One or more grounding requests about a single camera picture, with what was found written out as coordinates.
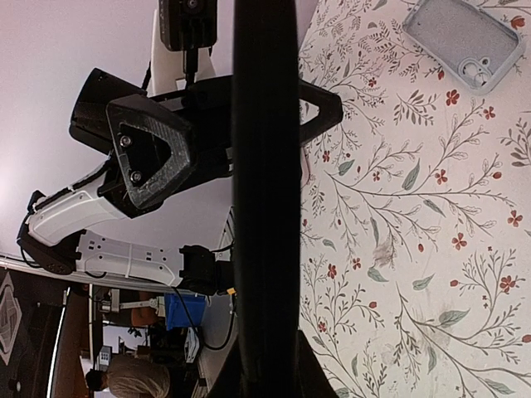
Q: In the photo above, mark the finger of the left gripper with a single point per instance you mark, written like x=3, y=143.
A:
x=330, y=111

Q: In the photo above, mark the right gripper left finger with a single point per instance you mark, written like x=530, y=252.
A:
x=232, y=379

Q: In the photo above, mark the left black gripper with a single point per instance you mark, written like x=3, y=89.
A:
x=158, y=146

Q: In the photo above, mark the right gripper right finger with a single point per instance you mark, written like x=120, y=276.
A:
x=310, y=380

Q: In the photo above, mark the black phone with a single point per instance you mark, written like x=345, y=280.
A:
x=266, y=193

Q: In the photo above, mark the light blue phone case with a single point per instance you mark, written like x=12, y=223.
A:
x=477, y=49

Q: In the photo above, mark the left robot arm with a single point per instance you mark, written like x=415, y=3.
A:
x=58, y=234

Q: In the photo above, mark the blue storage bin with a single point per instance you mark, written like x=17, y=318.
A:
x=183, y=311

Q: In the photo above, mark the person in beige shirt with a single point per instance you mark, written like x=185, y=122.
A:
x=128, y=376

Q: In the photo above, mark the floral patterned table mat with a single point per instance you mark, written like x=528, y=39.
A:
x=415, y=253

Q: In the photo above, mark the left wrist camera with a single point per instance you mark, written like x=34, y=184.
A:
x=184, y=33

